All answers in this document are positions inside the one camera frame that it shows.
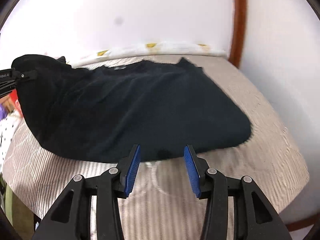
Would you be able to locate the white floral quilt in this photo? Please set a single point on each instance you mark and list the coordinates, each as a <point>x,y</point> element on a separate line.
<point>8,127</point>

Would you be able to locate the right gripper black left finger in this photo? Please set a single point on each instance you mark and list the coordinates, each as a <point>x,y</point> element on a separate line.
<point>70,215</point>

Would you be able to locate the green blanket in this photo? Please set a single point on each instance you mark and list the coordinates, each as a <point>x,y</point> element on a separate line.
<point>21,218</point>

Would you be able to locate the red paper shopping bag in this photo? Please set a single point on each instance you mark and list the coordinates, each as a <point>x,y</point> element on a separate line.
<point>15,101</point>

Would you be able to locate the black sweatshirt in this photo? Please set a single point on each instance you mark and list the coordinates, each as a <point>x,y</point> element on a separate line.
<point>98,115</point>

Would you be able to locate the brown wooden door frame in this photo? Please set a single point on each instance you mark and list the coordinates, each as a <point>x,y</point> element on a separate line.
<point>239,31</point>

